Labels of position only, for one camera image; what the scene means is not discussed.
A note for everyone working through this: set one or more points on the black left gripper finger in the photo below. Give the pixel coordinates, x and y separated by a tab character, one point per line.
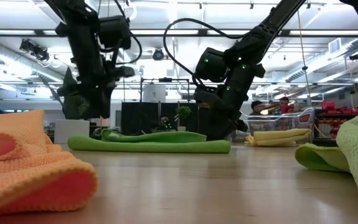
94	105
105	105

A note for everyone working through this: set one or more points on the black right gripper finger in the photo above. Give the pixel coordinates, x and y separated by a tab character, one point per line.
211	124
233	121

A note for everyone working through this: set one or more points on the yellow microfiber towel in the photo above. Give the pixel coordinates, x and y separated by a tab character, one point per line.
278	137

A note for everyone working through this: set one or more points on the dark green microfiber towel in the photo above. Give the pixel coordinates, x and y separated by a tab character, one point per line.
151	146

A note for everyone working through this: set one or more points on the clear plastic bin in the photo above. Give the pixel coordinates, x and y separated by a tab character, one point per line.
309	121

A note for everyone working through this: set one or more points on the orange microfiber towel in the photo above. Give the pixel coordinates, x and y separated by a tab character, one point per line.
36	161

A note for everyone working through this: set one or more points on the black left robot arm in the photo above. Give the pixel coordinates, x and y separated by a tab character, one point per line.
82	40

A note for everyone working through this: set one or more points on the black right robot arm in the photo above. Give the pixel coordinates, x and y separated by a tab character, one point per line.
259	37

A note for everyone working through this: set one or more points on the small potted plant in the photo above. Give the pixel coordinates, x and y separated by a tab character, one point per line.
182	115

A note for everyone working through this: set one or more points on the green plant in white pot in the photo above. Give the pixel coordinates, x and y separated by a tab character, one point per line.
71	130

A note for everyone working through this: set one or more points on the black partition screen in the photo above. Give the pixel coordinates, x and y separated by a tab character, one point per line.
138	118

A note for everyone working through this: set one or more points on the round black ceiling light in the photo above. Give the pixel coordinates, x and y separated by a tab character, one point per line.
158	54

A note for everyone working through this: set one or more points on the shelf with red bins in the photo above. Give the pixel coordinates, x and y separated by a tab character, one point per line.
337	118

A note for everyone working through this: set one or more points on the black ceiling spotlight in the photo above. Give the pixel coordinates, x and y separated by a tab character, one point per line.
356	56

